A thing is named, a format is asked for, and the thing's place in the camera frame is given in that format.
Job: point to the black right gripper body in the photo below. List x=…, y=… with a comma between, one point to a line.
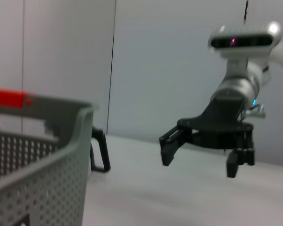
x=221, y=127

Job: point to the right wrist silver connector plug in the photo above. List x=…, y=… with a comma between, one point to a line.
x=257, y=110

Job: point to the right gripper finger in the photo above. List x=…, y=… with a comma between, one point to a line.
x=172, y=146
x=243, y=155

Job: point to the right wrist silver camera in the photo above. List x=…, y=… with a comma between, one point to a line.
x=245, y=42

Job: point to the grey perforated storage bin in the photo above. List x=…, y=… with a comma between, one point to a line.
x=37, y=188

